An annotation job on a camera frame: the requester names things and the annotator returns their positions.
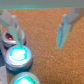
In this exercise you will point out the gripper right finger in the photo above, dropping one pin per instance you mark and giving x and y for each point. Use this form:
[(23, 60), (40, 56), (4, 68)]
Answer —
[(66, 26)]

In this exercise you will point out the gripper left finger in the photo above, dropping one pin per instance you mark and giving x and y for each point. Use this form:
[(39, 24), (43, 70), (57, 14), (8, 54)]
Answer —
[(12, 26)]

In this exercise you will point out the red button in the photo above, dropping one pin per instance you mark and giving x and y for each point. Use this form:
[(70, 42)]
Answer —
[(7, 37)]

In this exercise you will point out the blue button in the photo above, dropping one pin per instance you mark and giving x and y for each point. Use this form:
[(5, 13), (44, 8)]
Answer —
[(18, 56)]

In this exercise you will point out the green button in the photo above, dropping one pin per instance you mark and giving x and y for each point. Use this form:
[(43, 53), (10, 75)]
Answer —
[(25, 80)]

